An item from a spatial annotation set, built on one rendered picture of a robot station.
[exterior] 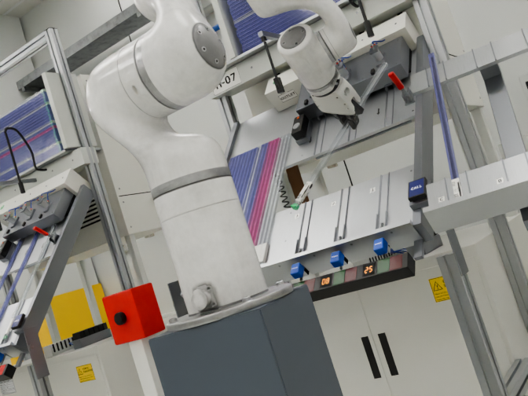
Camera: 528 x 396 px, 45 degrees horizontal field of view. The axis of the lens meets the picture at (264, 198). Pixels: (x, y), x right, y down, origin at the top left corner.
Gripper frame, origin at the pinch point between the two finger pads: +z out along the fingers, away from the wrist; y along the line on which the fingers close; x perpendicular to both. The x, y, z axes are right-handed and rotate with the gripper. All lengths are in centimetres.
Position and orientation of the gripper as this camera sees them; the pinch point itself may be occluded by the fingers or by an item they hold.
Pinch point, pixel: (349, 119)
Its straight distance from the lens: 162.2
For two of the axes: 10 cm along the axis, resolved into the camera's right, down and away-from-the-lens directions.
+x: -4.0, 8.7, -2.8
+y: -7.8, -1.7, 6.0
